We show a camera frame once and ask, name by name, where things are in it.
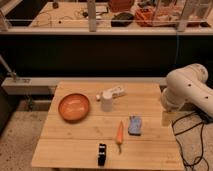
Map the black binder clip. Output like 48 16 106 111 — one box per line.
98 143 107 166

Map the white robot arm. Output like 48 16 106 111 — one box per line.
161 63 213 117

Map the orange bowl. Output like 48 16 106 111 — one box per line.
58 93 90 121

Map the orange toy carrot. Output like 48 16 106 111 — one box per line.
116 121 124 154

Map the metal clamp bracket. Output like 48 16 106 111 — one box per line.
0 54 31 84

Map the white eraser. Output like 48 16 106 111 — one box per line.
95 85 126 101

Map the black cable on floor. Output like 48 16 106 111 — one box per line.
171 110 211 171

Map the black bag on bench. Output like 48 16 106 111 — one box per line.
111 12 134 27

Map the blue sponge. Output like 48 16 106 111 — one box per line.
128 116 142 136

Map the orange tool case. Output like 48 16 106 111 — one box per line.
135 7 182 27

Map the wooden workbench in background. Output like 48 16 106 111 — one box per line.
28 1 141 29

